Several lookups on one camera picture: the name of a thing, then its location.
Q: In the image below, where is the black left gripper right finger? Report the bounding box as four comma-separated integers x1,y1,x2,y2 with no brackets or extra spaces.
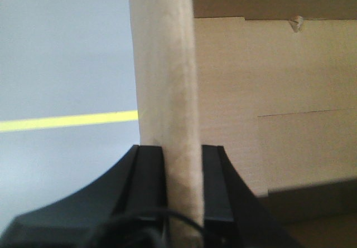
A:
202,145,302,247

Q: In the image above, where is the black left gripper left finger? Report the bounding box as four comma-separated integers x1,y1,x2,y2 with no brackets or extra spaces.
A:
5,145,167,247

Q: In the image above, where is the brown EcoFlow cardboard box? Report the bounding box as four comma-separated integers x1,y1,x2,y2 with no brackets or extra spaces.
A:
127,0,357,232

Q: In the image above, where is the yellow floor tape line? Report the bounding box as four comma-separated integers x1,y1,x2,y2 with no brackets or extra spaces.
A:
1,110,138,133

